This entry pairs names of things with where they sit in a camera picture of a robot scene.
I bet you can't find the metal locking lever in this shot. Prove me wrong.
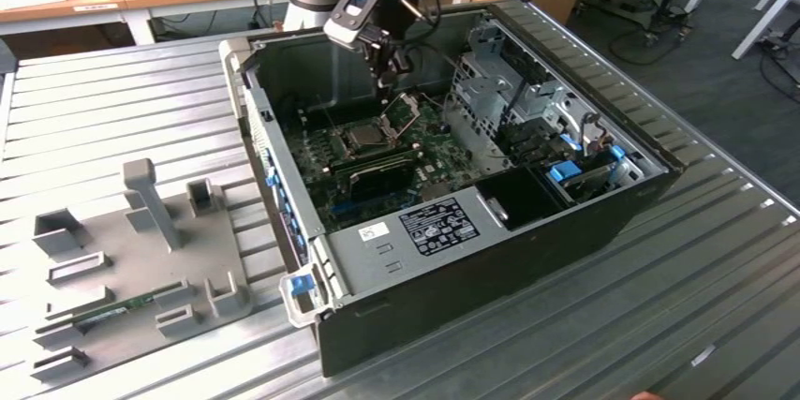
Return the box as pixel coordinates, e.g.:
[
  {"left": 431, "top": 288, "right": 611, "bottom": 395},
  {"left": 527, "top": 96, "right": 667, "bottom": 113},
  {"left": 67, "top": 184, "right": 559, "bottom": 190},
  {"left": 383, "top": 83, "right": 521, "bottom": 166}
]
[{"left": 314, "top": 93, "right": 343, "bottom": 134}]

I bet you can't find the CPU socket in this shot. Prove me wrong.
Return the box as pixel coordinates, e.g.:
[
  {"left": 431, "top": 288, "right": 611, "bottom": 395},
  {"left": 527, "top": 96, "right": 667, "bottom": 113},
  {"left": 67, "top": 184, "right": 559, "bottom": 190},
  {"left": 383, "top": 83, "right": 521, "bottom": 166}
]
[{"left": 334, "top": 117, "right": 402, "bottom": 161}]

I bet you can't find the black PC case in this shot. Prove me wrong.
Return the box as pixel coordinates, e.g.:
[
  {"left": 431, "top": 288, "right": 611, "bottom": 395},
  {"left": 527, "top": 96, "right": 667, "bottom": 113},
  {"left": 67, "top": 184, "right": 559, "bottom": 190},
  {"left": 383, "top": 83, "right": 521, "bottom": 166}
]
[{"left": 215, "top": 0, "right": 695, "bottom": 378}]

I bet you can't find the green motherboard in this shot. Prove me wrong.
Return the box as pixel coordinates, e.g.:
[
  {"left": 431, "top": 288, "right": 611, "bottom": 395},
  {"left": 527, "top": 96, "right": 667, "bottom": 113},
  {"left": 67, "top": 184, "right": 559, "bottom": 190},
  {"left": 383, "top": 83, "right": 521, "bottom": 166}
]
[{"left": 278, "top": 98, "right": 510, "bottom": 236}]

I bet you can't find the metal drive cage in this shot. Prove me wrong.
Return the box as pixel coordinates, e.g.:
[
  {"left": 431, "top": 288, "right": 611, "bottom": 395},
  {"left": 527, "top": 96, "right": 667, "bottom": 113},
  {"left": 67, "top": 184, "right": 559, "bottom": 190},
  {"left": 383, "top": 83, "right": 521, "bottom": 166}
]
[{"left": 443, "top": 9, "right": 605, "bottom": 171}]

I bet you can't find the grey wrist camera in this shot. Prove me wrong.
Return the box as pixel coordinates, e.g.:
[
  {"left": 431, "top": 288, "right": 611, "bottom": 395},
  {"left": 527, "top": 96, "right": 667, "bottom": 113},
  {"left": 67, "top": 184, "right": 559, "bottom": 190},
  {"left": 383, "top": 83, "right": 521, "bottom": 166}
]
[{"left": 322, "top": 0, "right": 383, "bottom": 51}]

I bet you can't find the metal socket cover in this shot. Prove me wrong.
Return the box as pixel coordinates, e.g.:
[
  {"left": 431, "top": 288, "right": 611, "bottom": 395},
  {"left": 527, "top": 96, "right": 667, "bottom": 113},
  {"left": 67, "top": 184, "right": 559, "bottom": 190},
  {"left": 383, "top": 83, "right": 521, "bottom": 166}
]
[{"left": 375, "top": 92, "right": 425, "bottom": 140}]

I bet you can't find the hard disk in blue carrier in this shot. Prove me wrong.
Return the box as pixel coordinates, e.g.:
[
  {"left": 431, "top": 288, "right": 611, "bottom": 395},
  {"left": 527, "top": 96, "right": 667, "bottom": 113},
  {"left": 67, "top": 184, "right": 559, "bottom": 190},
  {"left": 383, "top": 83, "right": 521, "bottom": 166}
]
[{"left": 542, "top": 159, "right": 619, "bottom": 208}]

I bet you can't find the white tape strip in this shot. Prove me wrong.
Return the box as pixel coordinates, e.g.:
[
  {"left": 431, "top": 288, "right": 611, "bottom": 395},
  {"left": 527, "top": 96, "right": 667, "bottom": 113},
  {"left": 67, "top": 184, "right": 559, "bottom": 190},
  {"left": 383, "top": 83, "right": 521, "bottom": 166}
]
[{"left": 689, "top": 345, "right": 718, "bottom": 367}]

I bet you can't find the black graphics card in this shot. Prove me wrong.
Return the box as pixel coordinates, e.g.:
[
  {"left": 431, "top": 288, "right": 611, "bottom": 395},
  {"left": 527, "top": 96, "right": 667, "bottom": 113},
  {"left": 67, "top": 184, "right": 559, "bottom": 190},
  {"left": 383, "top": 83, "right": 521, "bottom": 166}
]
[{"left": 345, "top": 159, "right": 417, "bottom": 204}]

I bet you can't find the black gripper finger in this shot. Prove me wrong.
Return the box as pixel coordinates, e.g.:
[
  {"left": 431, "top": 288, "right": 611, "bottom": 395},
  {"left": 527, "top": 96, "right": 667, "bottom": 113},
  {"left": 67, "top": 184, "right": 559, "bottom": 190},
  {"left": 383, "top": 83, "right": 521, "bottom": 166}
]
[
  {"left": 359, "top": 27, "right": 393, "bottom": 92},
  {"left": 381, "top": 46, "right": 414, "bottom": 92}
]

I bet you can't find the white table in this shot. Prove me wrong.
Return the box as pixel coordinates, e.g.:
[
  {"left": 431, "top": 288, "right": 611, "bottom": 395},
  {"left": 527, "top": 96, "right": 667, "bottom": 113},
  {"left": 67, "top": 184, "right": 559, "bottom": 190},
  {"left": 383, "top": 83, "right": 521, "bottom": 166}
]
[{"left": 683, "top": 0, "right": 800, "bottom": 62}]

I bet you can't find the grey power supply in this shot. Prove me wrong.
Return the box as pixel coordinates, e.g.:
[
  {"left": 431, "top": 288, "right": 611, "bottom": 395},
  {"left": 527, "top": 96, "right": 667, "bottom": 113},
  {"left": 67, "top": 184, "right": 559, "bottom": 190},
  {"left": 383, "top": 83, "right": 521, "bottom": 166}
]
[{"left": 321, "top": 184, "right": 514, "bottom": 311}]

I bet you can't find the grey parts rack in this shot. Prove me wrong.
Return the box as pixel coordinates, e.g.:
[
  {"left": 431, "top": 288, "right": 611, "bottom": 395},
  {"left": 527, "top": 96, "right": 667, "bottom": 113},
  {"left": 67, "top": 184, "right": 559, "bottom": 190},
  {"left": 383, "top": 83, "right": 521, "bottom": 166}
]
[{"left": 27, "top": 157, "right": 255, "bottom": 385}]

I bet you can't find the green RAM stick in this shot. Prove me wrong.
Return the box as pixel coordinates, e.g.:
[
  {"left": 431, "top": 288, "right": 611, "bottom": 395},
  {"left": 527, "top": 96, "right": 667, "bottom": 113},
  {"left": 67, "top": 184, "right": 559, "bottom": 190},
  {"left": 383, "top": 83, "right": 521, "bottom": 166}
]
[
  {"left": 69, "top": 290, "right": 162, "bottom": 332},
  {"left": 323, "top": 147, "right": 419, "bottom": 176}
]

